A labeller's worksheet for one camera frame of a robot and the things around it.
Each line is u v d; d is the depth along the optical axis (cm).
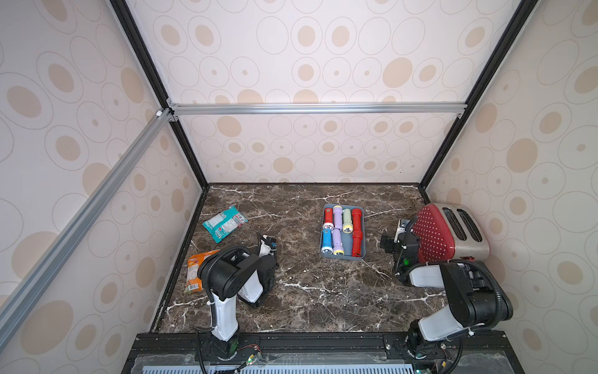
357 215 103
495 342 76
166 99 87
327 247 93
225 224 102
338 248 92
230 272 51
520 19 70
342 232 100
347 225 100
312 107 89
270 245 80
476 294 46
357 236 97
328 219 103
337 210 106
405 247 71
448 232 81
